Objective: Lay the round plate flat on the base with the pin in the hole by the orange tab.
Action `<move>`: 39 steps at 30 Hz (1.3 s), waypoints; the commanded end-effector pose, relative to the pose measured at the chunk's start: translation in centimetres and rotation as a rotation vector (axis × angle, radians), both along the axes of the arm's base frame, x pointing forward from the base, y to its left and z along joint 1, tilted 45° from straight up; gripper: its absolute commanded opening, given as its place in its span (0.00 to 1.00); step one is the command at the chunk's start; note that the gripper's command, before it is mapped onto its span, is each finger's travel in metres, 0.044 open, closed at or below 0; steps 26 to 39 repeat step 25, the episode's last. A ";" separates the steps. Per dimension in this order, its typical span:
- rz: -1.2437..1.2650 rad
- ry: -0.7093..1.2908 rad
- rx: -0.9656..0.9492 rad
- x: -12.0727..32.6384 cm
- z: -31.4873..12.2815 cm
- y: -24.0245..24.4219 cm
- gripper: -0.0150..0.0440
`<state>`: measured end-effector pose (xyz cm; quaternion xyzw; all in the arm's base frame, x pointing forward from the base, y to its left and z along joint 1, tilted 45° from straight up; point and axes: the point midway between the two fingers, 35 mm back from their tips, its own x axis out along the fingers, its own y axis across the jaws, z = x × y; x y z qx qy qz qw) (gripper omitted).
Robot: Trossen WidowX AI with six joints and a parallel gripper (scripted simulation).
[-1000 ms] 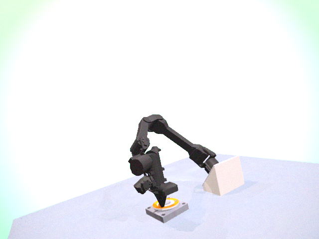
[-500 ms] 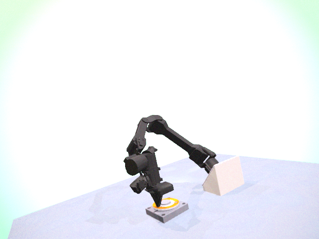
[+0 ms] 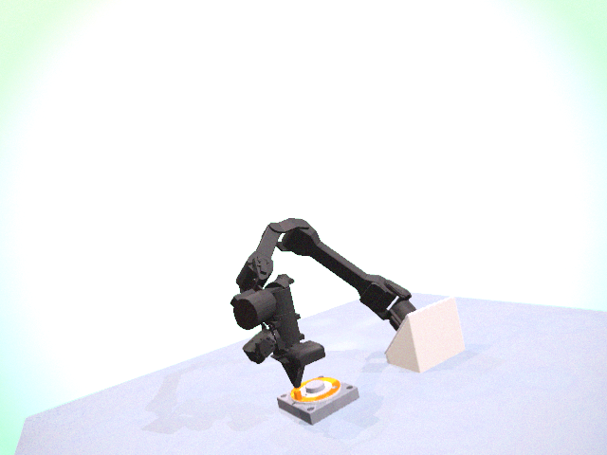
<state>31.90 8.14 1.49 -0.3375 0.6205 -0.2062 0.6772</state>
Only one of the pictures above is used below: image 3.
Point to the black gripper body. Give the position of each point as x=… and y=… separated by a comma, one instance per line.
x=299, y=354

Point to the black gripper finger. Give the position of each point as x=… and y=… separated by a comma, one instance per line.
x=285, y=367
x=296, y=374

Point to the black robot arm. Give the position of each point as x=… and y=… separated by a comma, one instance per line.
x=255, y=304

